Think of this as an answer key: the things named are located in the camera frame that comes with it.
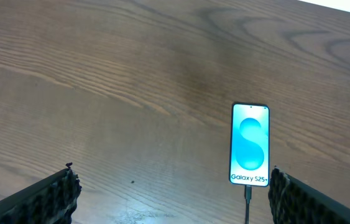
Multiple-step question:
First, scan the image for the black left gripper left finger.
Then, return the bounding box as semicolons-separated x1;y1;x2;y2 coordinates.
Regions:
0;162;81;224

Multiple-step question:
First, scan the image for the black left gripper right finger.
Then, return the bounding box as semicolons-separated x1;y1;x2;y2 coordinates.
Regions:
268;167;350;224

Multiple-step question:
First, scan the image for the black USB charging cable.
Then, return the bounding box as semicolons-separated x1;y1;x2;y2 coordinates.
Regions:
244;184;253;224

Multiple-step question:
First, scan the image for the blue Galaxy smartphone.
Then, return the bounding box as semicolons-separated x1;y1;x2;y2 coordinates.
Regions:
229;102;270;187

